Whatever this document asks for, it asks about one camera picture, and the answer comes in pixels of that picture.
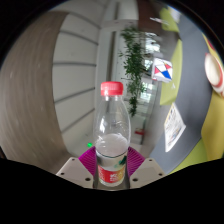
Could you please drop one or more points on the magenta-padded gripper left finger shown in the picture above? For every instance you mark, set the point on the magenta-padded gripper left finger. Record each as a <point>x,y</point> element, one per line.
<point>75,171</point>

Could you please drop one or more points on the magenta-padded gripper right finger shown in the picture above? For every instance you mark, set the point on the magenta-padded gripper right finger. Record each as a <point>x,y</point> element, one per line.
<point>146,171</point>

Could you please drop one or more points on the clear water bottle red cap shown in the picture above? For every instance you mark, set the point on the clear water bottle red cap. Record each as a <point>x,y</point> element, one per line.
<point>111,133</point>

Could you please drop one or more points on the green exit sign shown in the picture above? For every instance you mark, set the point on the green exit sign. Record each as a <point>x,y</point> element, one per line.
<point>89,144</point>

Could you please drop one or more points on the red fire extinguisher box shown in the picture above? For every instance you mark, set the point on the red fire extinguisher box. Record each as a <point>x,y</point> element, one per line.
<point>140,132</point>

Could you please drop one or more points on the large green low table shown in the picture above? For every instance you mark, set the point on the large green low table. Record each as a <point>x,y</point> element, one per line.
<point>173,90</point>

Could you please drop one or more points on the red white blue patterned box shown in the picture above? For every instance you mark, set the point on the red white blue patterned box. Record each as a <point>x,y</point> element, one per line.
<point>162,70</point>

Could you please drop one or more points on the group of green potted plants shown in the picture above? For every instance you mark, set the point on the group of green potted plants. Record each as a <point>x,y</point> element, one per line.
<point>133,63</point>

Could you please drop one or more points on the red and white mug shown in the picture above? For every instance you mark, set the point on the red and white mug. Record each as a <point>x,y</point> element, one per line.
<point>215,71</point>

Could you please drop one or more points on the flat round red coaster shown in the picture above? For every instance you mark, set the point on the flat round red coaster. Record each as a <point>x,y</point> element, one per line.
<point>209,43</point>

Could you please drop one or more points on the small green low table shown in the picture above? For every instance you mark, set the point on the small green low table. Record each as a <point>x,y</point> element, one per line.
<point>170,20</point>

